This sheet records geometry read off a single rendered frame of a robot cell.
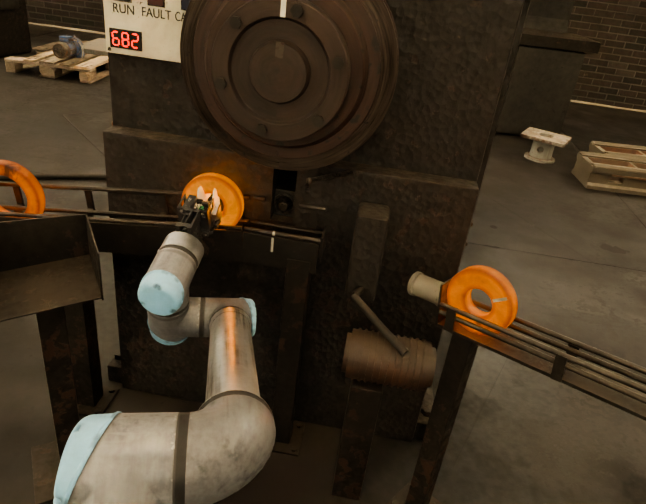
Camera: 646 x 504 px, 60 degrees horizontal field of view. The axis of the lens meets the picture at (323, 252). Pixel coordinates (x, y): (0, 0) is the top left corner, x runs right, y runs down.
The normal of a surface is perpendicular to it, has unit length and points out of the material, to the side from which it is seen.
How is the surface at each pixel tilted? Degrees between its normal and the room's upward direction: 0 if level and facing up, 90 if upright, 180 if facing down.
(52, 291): 5
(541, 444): 0
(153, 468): 47
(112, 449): 27
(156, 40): 90
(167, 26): 90
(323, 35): 90
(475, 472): 0
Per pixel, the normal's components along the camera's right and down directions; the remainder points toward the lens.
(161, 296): -0.14, 0.62
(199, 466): 0.38, -0.22
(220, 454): 0.60, -0.35
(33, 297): 0.04, -0.86
